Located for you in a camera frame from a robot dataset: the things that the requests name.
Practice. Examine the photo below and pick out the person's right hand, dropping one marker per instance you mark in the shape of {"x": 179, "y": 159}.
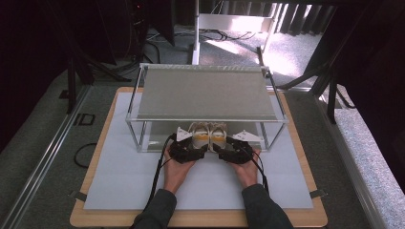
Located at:
{"x": 246, "y": 173}

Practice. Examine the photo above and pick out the pale blue table mat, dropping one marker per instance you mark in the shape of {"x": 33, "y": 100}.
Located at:
{"x": 111, "y": 178}

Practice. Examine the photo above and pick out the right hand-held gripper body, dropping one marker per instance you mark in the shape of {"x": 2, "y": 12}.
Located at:
{"x": 237, "y": 154}

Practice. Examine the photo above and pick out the black tape strip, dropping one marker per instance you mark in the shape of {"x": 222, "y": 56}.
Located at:
{"x": 78, "y": 195}
{"x": 318, "y": 193}

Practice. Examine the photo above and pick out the dark pleated curtain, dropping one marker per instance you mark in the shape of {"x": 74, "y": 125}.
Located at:
{"x": 297, "y": 19}

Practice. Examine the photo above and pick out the person's left hand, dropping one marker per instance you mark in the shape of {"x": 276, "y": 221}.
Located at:
{"x": 178, "y": 173}

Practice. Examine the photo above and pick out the small black floor square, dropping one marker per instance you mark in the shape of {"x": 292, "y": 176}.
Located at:
{"x": 63, "y": 94}

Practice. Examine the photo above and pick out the black metal stand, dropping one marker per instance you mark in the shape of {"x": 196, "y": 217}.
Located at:
{"x": 70, "y": 89}
{"x": 332, "y": 101}

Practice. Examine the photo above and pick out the beige white sneaker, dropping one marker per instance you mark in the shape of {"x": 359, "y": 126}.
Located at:
{"x": 200, "y": 135}
{"x": 218, "y": 135}

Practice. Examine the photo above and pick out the aluminium floor rail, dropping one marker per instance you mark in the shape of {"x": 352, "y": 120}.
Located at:
{"x": 41, "y": 165}
{"x": 350, "y": 171}

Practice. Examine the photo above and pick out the white desk frame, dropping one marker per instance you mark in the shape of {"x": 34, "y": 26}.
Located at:
{"x": 235, "y": 23}

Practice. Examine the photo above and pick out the black rectangular floor frame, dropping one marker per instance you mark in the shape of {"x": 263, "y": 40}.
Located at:
{"x": 76, "y": 119}

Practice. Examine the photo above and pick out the metal two-tier shoe rack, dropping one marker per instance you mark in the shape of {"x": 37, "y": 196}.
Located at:
{"x": 207, "y": 92}

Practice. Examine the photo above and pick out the wooden table board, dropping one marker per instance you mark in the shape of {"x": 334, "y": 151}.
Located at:
{"x": 197, "y": 219}

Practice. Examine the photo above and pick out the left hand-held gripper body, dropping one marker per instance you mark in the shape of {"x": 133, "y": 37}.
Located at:
{"x": 183, "y": 152}

